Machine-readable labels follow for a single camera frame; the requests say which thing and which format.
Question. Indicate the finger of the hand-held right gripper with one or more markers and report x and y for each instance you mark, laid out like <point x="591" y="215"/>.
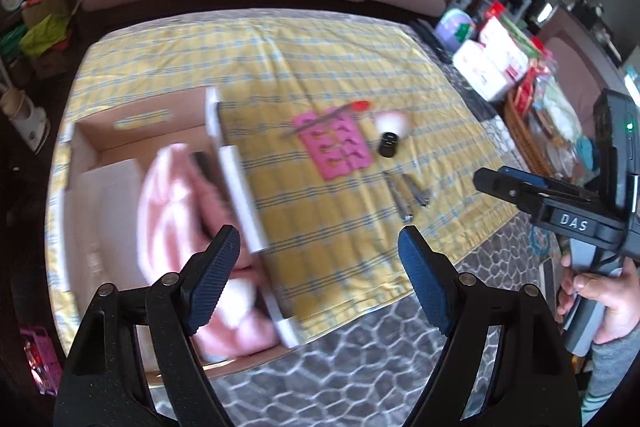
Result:
<point x="505" y="189"/>
<point x="535" y="179"/>

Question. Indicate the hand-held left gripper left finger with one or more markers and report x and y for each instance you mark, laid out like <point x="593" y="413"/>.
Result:
<point x="212" y="279"/>

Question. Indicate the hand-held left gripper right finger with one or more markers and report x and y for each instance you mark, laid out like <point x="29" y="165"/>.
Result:
<point x="425" y="277"/>

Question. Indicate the pink cloth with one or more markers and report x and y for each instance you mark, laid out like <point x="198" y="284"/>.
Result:
<point x="170" y="207"/>

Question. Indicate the cardboard box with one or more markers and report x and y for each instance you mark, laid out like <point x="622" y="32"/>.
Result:
<point x="165" y="132"/>

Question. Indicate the person's right forearm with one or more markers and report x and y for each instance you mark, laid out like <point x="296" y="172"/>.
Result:
<point x="610" y="377"/>

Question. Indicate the person's right hand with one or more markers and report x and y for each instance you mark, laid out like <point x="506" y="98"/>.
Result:
<point x="620" y="302"/>

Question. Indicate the wicker basket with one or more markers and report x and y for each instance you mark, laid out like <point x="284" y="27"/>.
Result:
<point x="525" y="142"/>

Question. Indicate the clear plastic bag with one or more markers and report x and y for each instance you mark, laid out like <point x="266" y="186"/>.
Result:
<point x="557" y="112"/>

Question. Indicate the metal nail clipper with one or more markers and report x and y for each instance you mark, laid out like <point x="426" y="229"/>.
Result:
<point x="400" y="202"/>
<point x="417" y="193"/>

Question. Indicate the white boxes red print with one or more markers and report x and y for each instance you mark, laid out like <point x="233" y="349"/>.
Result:
<point x="482" y="67"/>

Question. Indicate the white ball with black cap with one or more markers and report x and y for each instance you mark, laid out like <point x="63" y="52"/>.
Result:
<point x="389" y="144"/>

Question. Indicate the flat white foam insert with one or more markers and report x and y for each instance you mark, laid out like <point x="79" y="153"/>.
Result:
<point x="110" y="187"/>

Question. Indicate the grey stone-pattern mat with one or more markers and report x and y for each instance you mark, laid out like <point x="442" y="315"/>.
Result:
<point x="325" y="382"/>

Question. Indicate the pink toe separator sheet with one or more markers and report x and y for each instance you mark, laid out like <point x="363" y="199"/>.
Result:
<point x="335" y="152"/>

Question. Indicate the nail file red tip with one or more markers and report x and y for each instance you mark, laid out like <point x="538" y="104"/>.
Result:
<point x="360" y="105"/>

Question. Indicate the lilac round container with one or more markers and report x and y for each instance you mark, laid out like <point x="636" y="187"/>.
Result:
<point x="452" y="29"/>

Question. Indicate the pink plastic basket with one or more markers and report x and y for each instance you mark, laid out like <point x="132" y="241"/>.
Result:
<point x="42" y="357"/>

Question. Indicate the yellow plaid tablecloth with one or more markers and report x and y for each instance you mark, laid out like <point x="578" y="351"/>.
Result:
<point x="300" y="57"/>

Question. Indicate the white floor appliance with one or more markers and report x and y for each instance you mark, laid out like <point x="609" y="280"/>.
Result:
<point x="25" y="117"/>

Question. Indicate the yellow-green bag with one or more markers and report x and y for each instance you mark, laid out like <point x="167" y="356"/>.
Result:
<point x="45" y="34"/>

